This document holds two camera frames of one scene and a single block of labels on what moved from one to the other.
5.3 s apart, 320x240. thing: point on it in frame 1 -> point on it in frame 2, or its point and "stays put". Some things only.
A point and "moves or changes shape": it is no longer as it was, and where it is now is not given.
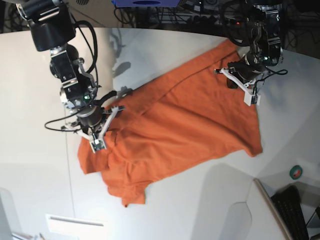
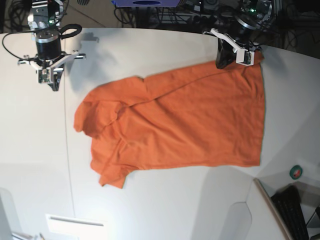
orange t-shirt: x=188 y=119 moves or changes shape
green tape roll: x=296 y=172 stays put
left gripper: x=92 y=120 -> x=48 y=56
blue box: x=145 y=3 stays put
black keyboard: x=288 y=200 stays put
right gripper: x=243 y=73 -> x=242 y=48
